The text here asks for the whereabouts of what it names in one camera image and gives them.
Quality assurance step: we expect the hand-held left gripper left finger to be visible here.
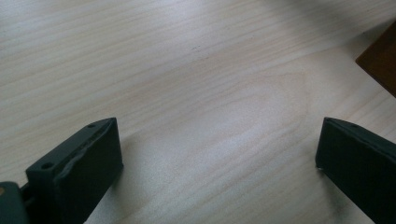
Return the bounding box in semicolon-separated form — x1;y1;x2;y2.
20;117;124;224

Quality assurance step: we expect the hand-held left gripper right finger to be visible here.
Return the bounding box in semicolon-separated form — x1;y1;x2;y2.
315;117;396;224

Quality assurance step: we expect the brown wooden board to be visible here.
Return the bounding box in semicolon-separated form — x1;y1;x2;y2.
355;20;396;99

